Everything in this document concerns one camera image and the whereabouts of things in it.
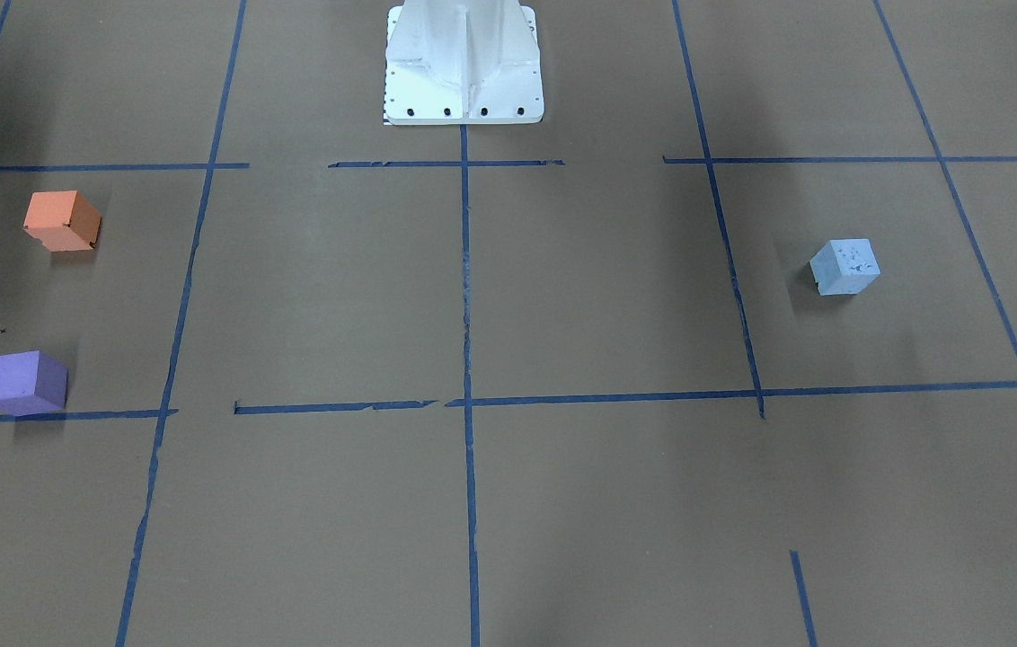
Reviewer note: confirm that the purple foam block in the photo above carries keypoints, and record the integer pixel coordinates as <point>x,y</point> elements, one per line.
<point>31,383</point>

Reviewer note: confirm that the light blue foam block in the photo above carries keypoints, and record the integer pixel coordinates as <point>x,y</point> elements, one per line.
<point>844,267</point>

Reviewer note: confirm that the orange foam block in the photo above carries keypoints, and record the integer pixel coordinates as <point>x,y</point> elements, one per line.
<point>63,221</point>

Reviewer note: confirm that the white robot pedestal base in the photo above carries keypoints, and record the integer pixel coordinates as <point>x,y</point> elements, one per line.
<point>462,62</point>

